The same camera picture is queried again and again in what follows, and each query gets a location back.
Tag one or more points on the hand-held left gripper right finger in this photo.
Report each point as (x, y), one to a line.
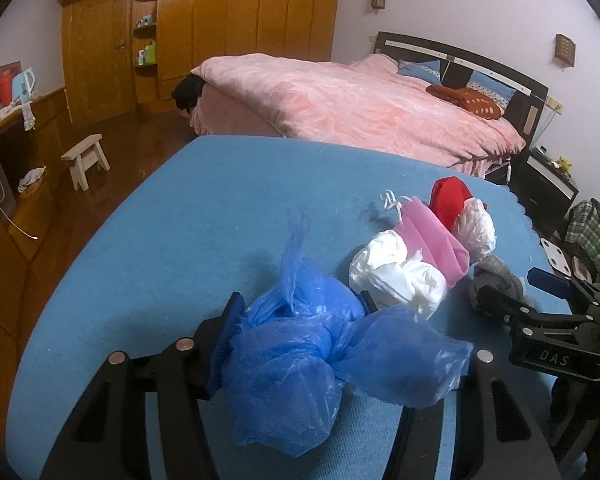
(425, 440)

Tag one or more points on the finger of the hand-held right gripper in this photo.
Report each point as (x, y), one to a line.
(500, 302)
(550, 281)

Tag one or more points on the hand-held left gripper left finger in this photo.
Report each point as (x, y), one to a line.
(225, 340)

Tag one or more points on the grey knit cloth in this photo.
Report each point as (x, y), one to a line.
(495, 275)

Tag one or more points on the blue plastic bag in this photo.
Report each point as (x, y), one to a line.
(280, 375)

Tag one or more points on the small white plastic bag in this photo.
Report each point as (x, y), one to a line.
(475, 232)

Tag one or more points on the pink cloth pouch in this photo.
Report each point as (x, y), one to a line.
(430, 245)

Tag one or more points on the large white plastic bag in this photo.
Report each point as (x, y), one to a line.
(395, 275)

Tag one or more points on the red cloth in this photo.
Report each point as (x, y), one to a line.
(450, 200)

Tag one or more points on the white bathroom scale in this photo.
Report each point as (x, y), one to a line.
(555, 255)

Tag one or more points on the white scale with dark panel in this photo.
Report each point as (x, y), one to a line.
(580, 267)

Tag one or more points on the plaid cloth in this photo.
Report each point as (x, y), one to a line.
(585, 230)

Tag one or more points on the dark nightstand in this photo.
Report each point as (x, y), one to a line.
(545, 185)

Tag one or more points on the blue tablecloth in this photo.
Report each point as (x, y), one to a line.
(180, 240)

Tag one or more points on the white blanket controller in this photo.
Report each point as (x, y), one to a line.
(508, 172)

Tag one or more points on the yellow plush toy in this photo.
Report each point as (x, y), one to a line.
(564, 162)

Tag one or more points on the brown dotted pillow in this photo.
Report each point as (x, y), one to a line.
(475, 100)

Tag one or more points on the blue pillow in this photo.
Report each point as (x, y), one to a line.
(490, 90)
(420, 69)

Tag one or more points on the small wooden stool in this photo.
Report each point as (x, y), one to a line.
(87, 145)

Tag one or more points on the black cloth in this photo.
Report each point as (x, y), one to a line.
(187, 91)

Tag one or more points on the crumpled white cloth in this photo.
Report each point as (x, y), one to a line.
(31, 178)

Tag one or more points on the bed with pink blanket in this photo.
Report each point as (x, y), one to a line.
(330, 100)

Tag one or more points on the grey paper bag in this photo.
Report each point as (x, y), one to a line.
(2, 195)

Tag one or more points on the wooden side desk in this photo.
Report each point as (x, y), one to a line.
(30, 125)

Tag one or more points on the green bottles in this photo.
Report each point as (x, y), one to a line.
(149, 52)

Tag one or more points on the wooden door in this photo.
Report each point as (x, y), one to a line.
(100, 60)

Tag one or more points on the light blue kettle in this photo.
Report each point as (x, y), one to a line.
(24, 85)

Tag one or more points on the small shelf items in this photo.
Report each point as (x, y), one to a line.
(147, 20)

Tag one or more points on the wooden wardrobe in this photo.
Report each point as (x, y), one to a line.
(240, 10)

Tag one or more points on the red thermos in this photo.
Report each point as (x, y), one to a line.
(4, 87)

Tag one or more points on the wall socket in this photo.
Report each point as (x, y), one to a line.
(555, 106)

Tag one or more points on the brown wall lamp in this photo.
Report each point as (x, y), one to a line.
(378, 0)
(565, 49)

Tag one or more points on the dark wooden bed frame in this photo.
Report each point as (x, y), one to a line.
(452, 67)

